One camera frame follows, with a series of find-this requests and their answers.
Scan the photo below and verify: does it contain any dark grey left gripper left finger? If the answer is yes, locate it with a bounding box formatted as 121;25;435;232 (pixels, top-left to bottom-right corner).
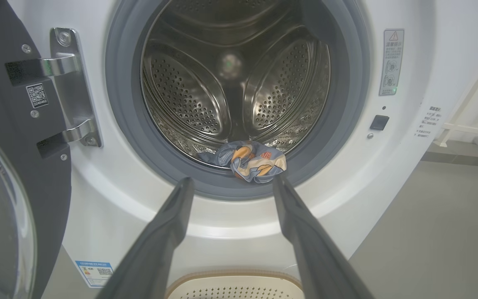
96;177;195;299

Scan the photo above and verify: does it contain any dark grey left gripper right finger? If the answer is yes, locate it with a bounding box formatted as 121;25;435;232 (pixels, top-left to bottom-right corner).
272;174;374;299

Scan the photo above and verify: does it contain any blue bear-print garment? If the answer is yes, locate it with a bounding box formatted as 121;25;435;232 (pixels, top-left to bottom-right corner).
198;140;288;184

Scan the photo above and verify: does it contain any black-rimmed glass washer door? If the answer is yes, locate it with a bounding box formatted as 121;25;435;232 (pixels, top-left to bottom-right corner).
0;0;72;299

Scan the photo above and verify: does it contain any white front-load washing machine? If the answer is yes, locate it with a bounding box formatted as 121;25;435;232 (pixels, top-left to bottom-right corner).
7;0;478;287

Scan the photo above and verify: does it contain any black door latch socket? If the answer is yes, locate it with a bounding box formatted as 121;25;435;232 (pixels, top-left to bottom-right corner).
370;115;390;131

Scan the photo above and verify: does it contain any chrome door hinge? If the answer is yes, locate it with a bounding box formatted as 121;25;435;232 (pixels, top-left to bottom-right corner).
6;27;102;158

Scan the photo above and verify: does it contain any blue energy label sticker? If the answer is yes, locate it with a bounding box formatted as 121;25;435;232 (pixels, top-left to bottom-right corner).
75;260;114;288

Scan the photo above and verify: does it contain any cream perforated laundry basket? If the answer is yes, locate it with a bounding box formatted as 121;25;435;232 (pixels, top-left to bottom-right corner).
165;270;306;299

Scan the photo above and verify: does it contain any perforated steel drum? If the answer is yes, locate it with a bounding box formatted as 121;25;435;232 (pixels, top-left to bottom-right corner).
141;0;332;167

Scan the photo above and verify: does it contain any printed text label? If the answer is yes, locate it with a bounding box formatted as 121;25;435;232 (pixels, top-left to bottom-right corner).
415;106;443;140

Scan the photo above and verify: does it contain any small QR code sticker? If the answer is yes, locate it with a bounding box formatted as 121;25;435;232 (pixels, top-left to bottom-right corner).
26;83;50;109

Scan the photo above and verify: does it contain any white railing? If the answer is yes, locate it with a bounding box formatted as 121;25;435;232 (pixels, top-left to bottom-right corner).
434;25;478;148

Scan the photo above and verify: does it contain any grey warning sticker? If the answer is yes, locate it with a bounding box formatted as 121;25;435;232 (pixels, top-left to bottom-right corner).
379;28;405;97

